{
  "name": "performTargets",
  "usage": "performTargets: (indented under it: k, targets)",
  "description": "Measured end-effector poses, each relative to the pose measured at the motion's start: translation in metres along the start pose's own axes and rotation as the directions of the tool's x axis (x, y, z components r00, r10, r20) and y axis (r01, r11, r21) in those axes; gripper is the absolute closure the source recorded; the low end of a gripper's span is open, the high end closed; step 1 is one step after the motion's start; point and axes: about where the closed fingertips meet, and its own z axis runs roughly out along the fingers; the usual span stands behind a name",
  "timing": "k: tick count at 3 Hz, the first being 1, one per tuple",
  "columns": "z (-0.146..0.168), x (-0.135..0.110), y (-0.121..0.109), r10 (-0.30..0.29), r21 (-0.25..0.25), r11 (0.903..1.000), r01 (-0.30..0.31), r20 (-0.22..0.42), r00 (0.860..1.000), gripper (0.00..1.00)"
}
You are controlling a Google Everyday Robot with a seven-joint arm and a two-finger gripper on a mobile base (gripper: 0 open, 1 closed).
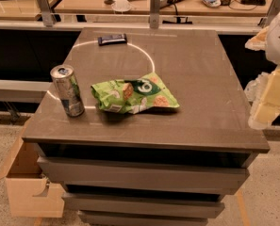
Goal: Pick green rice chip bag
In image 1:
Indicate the metal bracket post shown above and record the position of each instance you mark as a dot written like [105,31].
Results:
[272,12]
[154,14]
[47,15]

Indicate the cardboard box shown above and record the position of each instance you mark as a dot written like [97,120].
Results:
[30,194]

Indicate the grey drawer cabinet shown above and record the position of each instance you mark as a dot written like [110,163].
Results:
[161,167]

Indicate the metal bracket post left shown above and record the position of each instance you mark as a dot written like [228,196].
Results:
[47,15]

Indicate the metal bracket post right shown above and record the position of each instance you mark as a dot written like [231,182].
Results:
[272,12]

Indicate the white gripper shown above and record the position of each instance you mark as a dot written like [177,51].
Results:
[263,91]

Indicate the dark blue snack bar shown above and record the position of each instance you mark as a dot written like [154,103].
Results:
[112,39]

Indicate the green rice chip bag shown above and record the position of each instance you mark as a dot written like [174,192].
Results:
[133,96]

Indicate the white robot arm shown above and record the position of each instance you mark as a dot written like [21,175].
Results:
[268,39]

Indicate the silver energy drink can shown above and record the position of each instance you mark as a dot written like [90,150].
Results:
[68,90]

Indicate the blue white device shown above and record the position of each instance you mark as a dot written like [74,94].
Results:
[212,3]

